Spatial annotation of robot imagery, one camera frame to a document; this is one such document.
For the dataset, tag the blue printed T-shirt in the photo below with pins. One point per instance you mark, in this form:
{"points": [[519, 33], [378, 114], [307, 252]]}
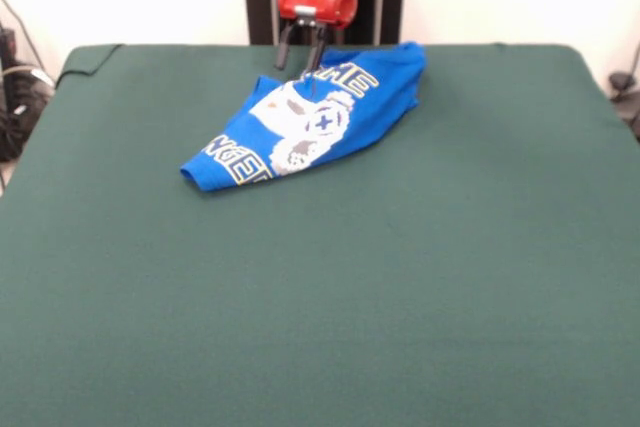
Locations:
{"points": [[380, 102]]}

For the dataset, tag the dark green table cloth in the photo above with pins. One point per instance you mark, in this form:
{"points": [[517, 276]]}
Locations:
{"points": [[250, 297]]}

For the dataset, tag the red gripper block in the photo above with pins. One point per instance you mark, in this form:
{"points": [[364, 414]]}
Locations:
{"points": [[317, 2]]}

